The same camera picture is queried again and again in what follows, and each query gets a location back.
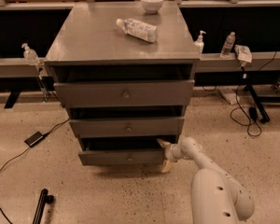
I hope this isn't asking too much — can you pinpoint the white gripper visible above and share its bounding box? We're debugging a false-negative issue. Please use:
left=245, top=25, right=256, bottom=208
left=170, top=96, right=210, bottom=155
left=157, top=138, right=186, bottom=174

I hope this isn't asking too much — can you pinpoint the grey bottom drawer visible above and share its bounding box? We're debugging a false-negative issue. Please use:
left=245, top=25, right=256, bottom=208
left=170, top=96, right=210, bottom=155
left=78, top=143, right=165, bottom=166

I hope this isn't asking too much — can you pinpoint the grey drawer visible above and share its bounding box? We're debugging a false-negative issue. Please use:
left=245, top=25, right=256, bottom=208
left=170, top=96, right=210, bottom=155
left=78, top=143, right=165, bottom=166
left=54, top=80, right=194, bottom=108
left=70, top=117, right=184, bottom=138

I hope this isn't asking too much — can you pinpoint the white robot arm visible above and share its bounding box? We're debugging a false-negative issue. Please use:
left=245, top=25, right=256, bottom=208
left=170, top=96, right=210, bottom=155
left=158, top=137, right=255, bottom=224

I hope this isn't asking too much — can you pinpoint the grey middle drawer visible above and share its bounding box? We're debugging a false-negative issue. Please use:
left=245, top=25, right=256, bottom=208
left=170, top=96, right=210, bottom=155
left=70, top=117, right=184, bottom=138

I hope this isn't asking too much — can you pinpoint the grey top drawer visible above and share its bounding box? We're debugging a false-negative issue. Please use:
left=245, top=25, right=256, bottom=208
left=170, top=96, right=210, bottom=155
left=54, top=80, right=194, bottom=108

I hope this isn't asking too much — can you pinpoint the grey drawer cabinet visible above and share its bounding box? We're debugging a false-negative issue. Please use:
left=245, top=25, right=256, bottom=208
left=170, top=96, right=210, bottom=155
left=45, top=2, right=200, bottom=152

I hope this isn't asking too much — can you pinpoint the flat white paper pad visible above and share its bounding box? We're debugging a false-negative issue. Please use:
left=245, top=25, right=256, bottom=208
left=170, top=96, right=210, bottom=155
left=218, top=88, right=238, bottom=105

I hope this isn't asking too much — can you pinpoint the black table leg right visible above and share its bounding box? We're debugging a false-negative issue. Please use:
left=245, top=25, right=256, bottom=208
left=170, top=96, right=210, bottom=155
left=243, top=73, right=270, bottom=123

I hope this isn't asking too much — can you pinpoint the white pump sanitizer bottle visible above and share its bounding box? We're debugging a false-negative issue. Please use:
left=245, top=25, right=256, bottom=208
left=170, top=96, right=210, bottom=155
left=194, top=31, right=205, bottom=53

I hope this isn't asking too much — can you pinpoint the white plastic bag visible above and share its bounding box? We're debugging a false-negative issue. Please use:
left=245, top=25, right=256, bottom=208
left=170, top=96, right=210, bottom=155
left=234, top=45, right=252, bottom=63

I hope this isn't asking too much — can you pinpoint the lying clear water bottle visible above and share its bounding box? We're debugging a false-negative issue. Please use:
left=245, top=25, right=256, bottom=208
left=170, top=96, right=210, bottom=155
left=116, top=19, right=158, bottom=43

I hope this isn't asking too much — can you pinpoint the black power adapter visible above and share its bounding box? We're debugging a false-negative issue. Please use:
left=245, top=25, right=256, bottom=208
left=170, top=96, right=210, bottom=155
left=24, top=132, right=44, bottom=147

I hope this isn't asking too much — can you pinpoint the white bowl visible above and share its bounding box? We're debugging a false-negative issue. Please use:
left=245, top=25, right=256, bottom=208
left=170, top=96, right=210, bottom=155
left=140, top=0, right=164, bottom=14

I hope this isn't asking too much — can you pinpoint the clear pump bottle left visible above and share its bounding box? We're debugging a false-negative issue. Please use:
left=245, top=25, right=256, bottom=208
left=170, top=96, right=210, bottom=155
left=21, top=43, right=41, bottom=65

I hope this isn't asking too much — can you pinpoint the black cable loop right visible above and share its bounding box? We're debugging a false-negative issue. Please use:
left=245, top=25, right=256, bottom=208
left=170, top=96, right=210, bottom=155
left=229, top=50, right=279, bottom=138

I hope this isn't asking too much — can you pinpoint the black adapter cable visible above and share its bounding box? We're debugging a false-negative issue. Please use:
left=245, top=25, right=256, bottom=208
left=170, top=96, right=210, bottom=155
left=0, top=118, right=71, bottom=181

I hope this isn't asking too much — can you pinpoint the grey shelf rail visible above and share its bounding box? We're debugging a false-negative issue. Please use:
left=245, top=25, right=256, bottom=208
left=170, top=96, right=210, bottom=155
left=0, top=51, right=280, bottom=78

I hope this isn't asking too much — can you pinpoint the black bracket left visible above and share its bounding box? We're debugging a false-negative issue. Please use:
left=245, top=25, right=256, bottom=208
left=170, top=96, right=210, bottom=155
left=4, top=91, right=21, bottom=109

